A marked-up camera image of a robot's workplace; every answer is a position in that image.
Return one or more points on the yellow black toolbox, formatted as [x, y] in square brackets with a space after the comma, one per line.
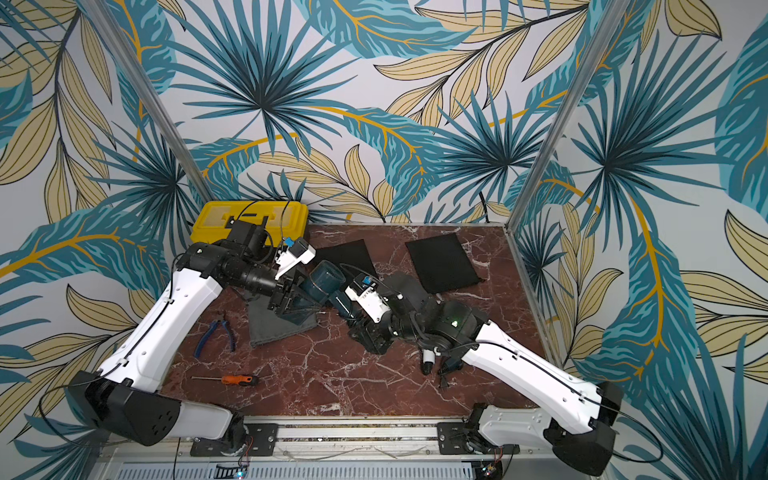
[284, 221]

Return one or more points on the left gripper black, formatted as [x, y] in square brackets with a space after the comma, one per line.
[282, 298]

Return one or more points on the black pouch right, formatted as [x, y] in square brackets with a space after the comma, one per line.
[442, 264]

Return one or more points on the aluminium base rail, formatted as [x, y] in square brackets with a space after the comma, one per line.
[338, 448]

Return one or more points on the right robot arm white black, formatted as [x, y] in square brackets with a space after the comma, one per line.
[575, 417]

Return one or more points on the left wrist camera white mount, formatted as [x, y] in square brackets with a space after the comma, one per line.
[297, 252]

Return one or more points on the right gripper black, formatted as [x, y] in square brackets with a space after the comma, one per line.
[357, 321]

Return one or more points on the grey fabric pouch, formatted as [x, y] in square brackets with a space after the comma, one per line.
[267, 327]

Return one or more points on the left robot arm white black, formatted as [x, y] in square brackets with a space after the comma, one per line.
[122, 396]

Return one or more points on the orange handled screwdriver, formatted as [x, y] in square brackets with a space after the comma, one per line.
[237, 380]

